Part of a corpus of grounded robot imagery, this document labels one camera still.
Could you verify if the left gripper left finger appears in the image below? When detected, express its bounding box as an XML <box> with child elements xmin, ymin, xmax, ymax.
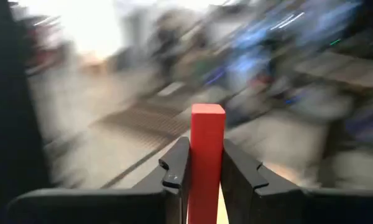
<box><xmin>133</xmin><ymin>136</ymin><xmax>192</xmax><ymax>224</ymax></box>

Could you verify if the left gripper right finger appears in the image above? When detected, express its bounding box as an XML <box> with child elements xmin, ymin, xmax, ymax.
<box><xmin>220</xmin><ymin>139</ymin><xmax>305</xmax><ymax>224</ymax></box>

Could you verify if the red wooden block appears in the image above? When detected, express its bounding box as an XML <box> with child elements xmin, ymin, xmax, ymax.
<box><xmin>186</xmin><ymin>103</ymin><xmax>227</xmax><ymax>224</ymax></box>

